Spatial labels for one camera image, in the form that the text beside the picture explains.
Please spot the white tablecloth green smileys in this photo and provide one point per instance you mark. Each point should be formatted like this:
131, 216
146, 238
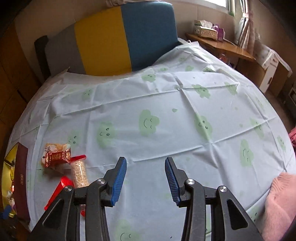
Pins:
214, 122

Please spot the grey yellow blue chair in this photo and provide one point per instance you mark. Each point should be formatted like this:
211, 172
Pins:
113, 41

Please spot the pink white curtain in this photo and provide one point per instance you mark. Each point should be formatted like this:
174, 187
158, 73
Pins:
246, 34

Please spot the wooden side table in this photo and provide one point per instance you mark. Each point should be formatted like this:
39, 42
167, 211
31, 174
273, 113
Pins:
224, 51

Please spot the white cardboard box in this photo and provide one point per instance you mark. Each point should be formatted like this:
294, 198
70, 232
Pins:
275, 70

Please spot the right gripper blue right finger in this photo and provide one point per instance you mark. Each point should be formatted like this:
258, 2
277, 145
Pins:
176, 180

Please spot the red beige biscuit packet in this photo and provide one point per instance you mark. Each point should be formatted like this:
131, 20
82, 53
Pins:
56, 155

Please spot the tissue box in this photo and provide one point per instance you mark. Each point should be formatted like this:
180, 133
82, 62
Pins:
204, 29

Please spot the wooden cabinet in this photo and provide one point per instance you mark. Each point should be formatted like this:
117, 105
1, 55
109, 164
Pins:
18, 82

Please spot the red cake snack packet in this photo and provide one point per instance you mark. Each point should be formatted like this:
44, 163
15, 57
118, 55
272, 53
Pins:
64, 181

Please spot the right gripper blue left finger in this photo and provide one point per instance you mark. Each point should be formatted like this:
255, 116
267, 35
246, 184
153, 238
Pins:
114, 181

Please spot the gold tin box maroon rim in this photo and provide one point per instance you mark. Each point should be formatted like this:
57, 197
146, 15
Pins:
13, 183

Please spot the pink sweater sleeve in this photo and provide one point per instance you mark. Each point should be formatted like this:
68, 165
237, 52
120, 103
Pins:
280, 204

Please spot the clear oat bar packet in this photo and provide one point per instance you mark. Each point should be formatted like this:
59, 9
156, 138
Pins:
78, 171

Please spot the purple packet on side table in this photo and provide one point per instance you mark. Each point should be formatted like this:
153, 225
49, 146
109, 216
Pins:
220, 33

